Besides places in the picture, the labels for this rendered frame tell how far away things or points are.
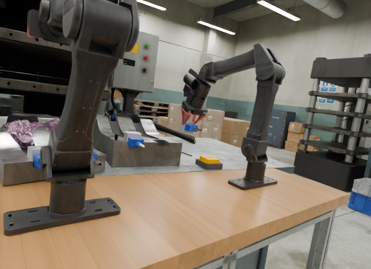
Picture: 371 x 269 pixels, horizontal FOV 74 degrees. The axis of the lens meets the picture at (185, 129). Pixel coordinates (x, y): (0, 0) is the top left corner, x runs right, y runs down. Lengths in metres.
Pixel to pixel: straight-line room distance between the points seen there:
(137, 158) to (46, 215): 0.41
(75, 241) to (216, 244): 0.25
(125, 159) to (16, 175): 0.31
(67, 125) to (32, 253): 0.20
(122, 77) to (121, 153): 0.95
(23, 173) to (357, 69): 4.37
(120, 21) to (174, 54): 8.30
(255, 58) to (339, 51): 6.98
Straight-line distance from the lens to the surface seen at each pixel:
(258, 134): 0.85
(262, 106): 0.85
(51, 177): 0.50
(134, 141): 0.82
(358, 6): 8.01
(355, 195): 3.73
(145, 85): 1.78
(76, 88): 0.42
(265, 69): 0.84
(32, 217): 0.54
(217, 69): 0.96
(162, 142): 0.95
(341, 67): 4.66
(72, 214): 0.52
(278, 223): 0.68
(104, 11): 0.38
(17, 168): 0.72
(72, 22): 0.37
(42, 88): 1.60
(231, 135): 5.41
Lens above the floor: 1.05
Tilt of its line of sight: 7 degrees down
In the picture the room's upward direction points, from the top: 8 degrees clockwise
